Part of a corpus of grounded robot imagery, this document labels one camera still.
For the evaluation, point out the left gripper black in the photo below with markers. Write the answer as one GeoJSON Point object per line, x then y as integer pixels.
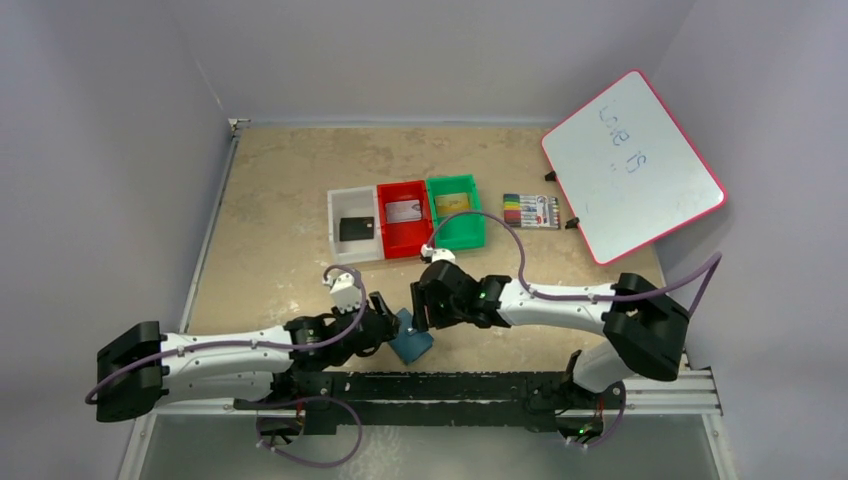
{"type": "Point", "coordinates": [380, 318]}

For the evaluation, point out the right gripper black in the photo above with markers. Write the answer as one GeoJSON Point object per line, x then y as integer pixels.
{"type": "Point", "coordinates": [424, 302]}

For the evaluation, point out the blue card holder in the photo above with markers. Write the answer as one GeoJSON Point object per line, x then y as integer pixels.
{"type": "Point", "coordinates": [410, 344]}

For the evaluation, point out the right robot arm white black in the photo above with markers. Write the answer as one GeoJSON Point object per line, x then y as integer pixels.
{"type": "Point", "coordinates": [642, 328]}

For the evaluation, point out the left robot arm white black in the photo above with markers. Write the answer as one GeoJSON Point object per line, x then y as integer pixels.
{"type": "Point", "coordinates": [144, 368]}

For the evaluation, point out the black card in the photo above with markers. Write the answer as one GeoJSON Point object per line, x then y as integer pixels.
{"type": "Point", "coordinates": [356, 229]}

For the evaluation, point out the white grey card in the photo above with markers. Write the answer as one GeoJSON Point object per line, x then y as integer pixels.
{"type": "Point", "coordinates": [403, 211]}

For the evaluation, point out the gold card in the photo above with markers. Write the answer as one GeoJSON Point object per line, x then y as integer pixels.
{"type": "Point", "coordinates": [449, 204]}

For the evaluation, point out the red plastic bin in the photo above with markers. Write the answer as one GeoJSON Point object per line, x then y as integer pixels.
{"type": "Point", "coordinates": [402, 240]}

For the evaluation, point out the green plastic bin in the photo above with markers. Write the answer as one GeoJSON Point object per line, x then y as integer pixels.
{"type": "Point", "coordinates": [460, 231]}

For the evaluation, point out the white plastic bin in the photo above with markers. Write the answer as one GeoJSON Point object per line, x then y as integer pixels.
{"type": "Point", "coordinates": [354, 202]}

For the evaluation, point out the marker pen pack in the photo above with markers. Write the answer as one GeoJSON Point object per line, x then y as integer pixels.
{"type": "Point", "coordinates": [531, 211]}

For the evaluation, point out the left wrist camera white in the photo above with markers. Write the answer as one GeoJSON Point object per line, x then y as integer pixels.
{"type": "Point", "coordinates": [345, 291]}

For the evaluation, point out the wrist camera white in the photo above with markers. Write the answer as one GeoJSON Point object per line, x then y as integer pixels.
{"type": "Point", "coordinates": [345, 291]}
{"type": "Point", "coordinates": [430, 254]}

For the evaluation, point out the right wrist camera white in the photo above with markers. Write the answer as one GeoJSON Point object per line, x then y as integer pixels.
{"type": "Point", "coordinates": [430, 254]}

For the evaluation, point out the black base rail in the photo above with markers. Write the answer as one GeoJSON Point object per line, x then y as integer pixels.
{"type": "Point", "coordinates": [537, 401]}

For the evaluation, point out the whiteboard with pink frame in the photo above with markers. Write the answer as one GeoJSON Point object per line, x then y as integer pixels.
{"type": "Point", "coordinates": [628, 171]}

